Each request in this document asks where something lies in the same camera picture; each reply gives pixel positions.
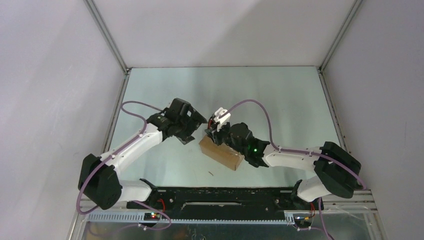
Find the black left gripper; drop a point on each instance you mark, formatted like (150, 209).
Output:
(183, 136)

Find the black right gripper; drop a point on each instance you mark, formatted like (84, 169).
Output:
(214, 134)

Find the brown cardboard express box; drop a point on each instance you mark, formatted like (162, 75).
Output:
(222, 154)

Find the red black utility knife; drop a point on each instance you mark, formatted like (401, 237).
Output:
(210, 122)

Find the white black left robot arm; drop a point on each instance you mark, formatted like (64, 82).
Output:
(100, 175)

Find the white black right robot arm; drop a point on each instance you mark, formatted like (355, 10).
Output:
(335, 169)

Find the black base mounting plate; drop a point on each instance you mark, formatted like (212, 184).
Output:
(228, 203)

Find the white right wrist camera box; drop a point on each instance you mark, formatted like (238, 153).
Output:
(221, 117)

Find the aluminium frame rail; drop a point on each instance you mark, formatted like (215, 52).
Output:
(352, 219)

